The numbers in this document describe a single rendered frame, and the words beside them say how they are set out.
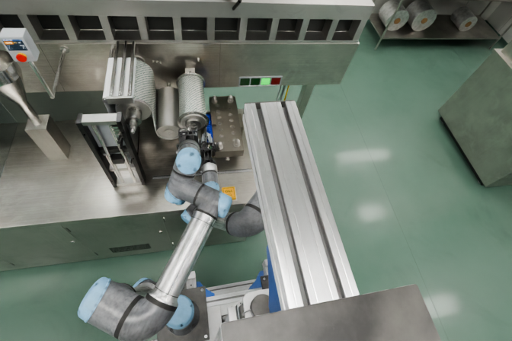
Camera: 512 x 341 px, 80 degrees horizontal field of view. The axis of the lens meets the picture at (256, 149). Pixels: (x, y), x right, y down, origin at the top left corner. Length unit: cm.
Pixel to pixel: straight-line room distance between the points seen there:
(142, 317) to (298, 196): 65
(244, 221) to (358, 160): 214
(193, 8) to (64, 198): 111
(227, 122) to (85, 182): 81
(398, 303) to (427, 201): 286
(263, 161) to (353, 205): 247
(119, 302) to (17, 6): 119
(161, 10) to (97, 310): 114
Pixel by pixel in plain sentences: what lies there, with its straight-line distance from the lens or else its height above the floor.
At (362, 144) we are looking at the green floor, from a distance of 330.
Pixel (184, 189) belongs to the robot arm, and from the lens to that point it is 100.
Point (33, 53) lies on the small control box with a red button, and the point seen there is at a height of 164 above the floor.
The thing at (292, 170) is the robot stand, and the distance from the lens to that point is 46.
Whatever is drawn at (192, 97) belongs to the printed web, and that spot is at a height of 131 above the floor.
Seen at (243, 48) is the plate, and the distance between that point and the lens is 162.
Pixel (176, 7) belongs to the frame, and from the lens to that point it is 148.
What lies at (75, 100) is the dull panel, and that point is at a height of 107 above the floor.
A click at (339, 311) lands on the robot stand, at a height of 203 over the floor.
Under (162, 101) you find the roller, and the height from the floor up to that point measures 123.
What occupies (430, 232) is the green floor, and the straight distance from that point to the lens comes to 315.
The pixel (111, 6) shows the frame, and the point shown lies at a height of 162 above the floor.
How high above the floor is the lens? 241
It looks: 56 degrees down
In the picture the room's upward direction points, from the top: 13 degrees clockwise
